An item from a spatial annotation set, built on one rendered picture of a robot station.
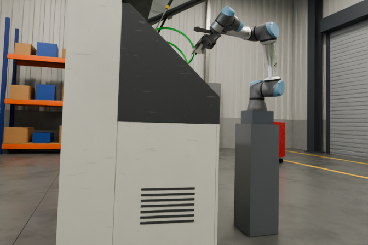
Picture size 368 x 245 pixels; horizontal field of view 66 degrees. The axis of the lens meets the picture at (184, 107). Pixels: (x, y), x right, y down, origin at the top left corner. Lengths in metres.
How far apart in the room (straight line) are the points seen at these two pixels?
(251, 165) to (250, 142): 0.16
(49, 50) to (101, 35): 5.82
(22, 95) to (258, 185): 6.11
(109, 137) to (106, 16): 0.66
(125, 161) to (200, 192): 0.46
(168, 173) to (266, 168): 0.85
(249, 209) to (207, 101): 0.90
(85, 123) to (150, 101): 0.36
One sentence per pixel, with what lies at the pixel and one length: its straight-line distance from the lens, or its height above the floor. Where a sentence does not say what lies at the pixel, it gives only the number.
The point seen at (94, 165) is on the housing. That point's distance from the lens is 1.60.
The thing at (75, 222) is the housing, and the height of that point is 0.26.
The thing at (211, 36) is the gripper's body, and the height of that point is 1.33.
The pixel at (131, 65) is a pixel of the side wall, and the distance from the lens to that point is 1.60.
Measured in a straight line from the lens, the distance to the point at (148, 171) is 1.60.
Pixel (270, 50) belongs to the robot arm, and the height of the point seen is 1.33.
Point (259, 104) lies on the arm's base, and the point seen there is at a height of 0.95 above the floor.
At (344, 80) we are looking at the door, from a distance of 9.14.
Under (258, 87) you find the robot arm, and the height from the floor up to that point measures 1.08.
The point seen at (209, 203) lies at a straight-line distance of 1.71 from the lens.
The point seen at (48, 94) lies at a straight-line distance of 7.35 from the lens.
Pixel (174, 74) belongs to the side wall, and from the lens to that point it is 1.62.
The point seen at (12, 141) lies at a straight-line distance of 7.41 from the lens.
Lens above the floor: 0.79
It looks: 3 degrees up
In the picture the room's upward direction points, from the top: 2 degrees clockwise
